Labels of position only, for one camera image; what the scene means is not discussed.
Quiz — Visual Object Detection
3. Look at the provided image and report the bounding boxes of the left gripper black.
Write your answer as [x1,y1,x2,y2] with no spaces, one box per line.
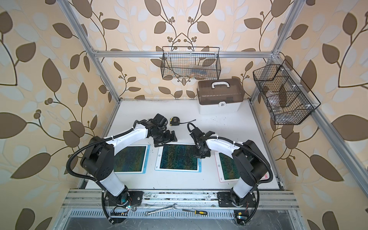
[152,129,179,147]

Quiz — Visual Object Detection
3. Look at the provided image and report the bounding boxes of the blue writing tablet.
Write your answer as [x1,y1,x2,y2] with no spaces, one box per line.
[154,144,202,173]
[114,145,150,174]

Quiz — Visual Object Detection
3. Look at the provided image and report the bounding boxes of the pink writing tablet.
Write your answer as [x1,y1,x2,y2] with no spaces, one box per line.
[214,150,272,183]

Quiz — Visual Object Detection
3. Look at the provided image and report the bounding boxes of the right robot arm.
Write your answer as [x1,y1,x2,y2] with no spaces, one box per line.
[187,123,274,207]

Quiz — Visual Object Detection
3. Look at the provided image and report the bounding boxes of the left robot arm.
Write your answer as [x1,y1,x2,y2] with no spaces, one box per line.
[66,114,177,200]

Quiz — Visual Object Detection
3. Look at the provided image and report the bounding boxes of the black yellow tape measure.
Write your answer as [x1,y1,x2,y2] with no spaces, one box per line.
[170,117,195,126]

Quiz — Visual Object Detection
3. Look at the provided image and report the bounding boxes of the brown lid storage box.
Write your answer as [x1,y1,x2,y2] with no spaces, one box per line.
[197,79,245,115]

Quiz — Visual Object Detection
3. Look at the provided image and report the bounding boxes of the yellow black screwdriver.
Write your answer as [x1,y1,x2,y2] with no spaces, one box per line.
[182,209,208,216]

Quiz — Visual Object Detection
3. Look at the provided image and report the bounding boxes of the silver wrench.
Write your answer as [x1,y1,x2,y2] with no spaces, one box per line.
[144,203,177,216]

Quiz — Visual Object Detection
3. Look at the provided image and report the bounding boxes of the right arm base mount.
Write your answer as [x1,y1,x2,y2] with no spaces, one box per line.
[217,191,257,209]

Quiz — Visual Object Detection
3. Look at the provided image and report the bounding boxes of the black wire basket back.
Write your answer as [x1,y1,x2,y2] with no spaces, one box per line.
[161,46,221,80]

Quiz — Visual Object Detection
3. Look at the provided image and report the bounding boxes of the black wire basket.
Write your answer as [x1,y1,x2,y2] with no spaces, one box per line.
[161,46,221,80]
[253,60,321,125]

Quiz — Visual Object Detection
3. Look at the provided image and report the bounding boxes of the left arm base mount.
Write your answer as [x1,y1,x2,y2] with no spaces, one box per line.
[103,191,143,207]

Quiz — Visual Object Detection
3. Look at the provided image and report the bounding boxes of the black wire basket right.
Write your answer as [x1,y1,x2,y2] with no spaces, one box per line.
[253,60,321,125]

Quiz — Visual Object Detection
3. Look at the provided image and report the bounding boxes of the aluminium frame rail front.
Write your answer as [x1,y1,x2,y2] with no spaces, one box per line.
[62,189,300,210]

